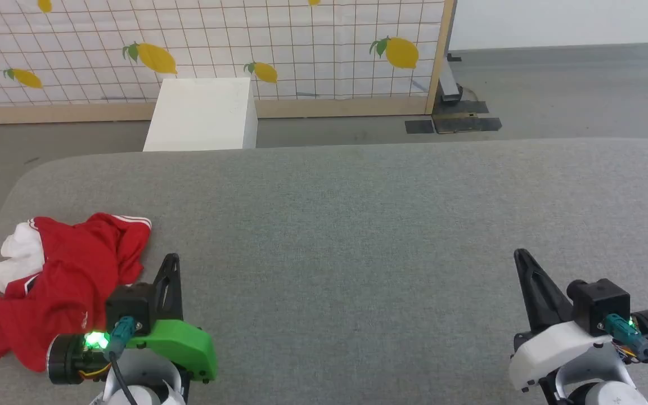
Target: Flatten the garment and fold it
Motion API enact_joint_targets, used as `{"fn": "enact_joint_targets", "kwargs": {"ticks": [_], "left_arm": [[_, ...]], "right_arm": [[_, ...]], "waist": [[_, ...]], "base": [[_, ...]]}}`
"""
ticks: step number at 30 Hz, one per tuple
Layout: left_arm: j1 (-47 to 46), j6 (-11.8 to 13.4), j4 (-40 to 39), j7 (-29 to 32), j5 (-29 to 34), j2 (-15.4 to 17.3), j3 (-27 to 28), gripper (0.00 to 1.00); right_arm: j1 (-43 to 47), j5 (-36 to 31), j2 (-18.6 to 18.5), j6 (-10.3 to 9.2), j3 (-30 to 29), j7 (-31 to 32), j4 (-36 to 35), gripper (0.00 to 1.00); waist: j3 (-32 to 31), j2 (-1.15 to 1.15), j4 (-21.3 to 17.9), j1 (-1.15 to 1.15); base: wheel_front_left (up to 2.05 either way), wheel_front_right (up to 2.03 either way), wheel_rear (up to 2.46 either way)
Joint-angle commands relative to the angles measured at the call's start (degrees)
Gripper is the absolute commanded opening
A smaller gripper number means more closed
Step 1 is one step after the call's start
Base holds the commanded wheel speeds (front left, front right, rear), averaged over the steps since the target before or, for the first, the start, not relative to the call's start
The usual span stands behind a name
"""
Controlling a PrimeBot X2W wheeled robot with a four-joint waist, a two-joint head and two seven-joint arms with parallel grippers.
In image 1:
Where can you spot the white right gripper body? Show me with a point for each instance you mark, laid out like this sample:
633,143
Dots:
554,349

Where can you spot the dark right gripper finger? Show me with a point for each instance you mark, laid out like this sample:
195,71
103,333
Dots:
540,298

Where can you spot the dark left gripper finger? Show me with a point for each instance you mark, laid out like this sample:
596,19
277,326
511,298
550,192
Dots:
169,298

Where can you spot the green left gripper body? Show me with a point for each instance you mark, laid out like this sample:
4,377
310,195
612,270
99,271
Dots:
180,346

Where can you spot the red and white shirt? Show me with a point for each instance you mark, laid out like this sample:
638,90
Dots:
71,270

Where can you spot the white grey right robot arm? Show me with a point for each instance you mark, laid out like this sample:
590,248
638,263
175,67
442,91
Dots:
605,391

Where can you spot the white box cabinet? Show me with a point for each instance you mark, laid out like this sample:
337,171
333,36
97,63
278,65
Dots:
200,115

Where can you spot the large black floor plate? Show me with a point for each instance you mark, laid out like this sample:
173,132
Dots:
464,121

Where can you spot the grey fabric sofa cushion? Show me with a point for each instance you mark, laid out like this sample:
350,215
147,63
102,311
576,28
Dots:
358,225

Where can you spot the small black floor plate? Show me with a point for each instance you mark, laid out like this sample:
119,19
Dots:
419,126

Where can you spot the grey metal partition foot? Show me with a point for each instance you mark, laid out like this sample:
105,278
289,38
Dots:
448,84

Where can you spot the lemon print partition panel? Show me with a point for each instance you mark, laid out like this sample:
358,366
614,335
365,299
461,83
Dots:
301,45

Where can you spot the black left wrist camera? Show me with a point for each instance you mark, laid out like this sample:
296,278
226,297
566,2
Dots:
129,304

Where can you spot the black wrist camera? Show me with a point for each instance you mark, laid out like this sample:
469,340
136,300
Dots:
129,304
599,304

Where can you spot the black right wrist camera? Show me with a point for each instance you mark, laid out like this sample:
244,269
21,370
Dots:
599,304

